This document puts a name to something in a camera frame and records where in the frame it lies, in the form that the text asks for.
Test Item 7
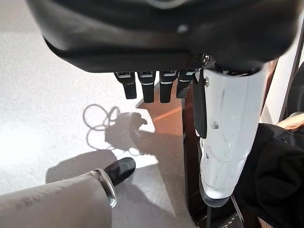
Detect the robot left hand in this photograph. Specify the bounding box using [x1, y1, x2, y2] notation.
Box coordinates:
[26, 0, 300, 209]

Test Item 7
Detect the amber acrylic stand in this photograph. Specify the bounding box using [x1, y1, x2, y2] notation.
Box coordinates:
[136, 60, 278, 228]

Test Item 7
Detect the robot left foot black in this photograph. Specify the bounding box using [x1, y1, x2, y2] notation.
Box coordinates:
[104, 157, 136, 186]

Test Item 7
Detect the robot left leg silver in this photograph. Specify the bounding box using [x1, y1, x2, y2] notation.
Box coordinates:
[0, 168, 118, 228]

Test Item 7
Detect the long black garment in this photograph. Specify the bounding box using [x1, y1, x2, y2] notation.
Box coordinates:
[234, 123, 304, 228]

